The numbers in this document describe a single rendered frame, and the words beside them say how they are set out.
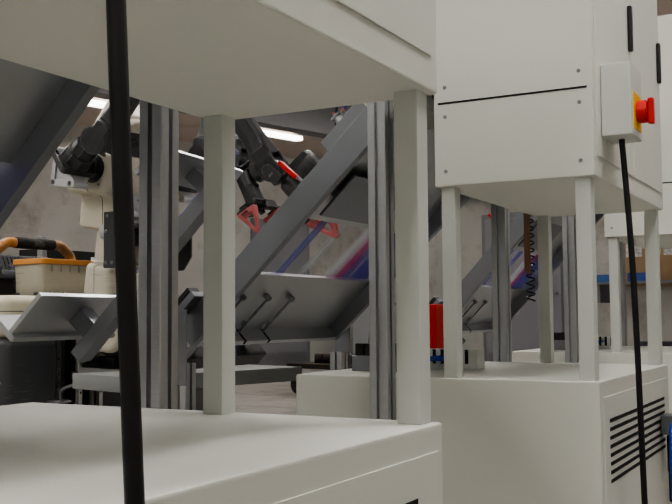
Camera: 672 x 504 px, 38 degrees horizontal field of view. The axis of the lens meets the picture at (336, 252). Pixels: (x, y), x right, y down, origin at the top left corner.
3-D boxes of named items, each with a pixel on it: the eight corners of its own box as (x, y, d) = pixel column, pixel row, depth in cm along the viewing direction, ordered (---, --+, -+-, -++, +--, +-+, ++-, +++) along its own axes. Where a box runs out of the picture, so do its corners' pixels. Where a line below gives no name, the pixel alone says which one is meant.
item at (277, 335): (196, 347, 223) (179, 324, 226) (333, 340, 281) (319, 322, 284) (199, 343, 223) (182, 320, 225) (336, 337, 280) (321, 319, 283)
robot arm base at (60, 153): (82, 156, 279) (48, 150, 269) (98, 137, 275) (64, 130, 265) (94, 178, 275) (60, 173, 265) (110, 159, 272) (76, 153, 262)
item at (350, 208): (299, 227, 211) (286, 211, 213) (421, 246, 269) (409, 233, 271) (399, 114, 201) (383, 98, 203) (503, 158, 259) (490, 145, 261)
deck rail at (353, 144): (191, 347, 221) (176, 327, 224) (196, 346, 223) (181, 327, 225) (395, 112, 200) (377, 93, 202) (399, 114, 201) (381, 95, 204)
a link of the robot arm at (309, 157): (273, 167, 254) (258, 171, 247) (297, 133, 250) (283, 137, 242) (306, 197, 253) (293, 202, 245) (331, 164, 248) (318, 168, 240)
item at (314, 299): (193, 335, 224) (185, 324, 225) (331, 330, 281) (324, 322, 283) (243, 277, 218) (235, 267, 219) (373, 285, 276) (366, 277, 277)
